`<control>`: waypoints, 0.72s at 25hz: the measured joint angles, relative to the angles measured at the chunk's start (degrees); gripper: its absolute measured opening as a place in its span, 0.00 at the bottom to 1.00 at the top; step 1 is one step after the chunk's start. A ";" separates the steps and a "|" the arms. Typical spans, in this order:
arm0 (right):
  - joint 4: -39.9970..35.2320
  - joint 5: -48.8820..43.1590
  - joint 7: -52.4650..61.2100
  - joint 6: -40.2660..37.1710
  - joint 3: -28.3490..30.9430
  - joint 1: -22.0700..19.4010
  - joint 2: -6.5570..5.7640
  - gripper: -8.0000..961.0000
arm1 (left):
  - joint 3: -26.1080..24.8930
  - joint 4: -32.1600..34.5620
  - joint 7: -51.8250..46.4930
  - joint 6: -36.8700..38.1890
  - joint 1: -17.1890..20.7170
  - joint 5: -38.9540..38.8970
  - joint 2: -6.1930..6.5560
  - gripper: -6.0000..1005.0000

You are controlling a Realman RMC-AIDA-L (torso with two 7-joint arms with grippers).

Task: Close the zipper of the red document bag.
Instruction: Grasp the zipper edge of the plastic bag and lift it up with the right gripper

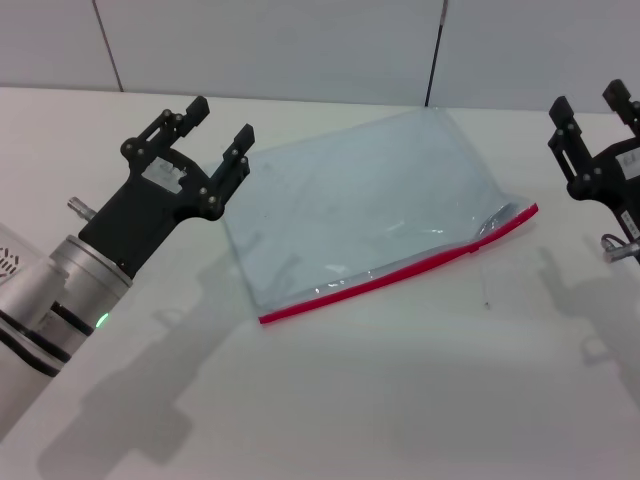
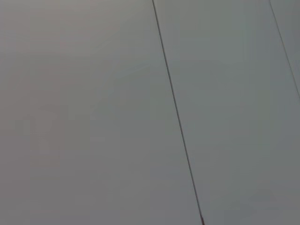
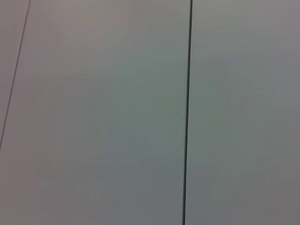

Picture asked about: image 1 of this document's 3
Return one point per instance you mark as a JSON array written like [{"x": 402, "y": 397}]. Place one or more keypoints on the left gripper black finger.
[
  {"x": 167, "y": 125},
  {"x": 230, "y": 175}
]

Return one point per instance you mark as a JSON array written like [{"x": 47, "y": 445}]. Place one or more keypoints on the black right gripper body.
[{"x": 620, "y": 175}]

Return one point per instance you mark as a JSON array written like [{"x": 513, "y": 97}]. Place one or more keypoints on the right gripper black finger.
[
  {"x": 622, "y": 97},
  {"x": 567, "y": 135}
]

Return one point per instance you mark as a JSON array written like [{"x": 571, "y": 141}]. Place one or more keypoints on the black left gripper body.
[{"x": 145, "y": 215}]

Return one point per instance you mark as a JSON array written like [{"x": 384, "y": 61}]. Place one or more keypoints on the clear red-zip document bag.
[{"x": 360, "y": 200}]

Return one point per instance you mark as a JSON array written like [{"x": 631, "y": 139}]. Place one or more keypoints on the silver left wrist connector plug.
[{"x": 80, "y": 207}]

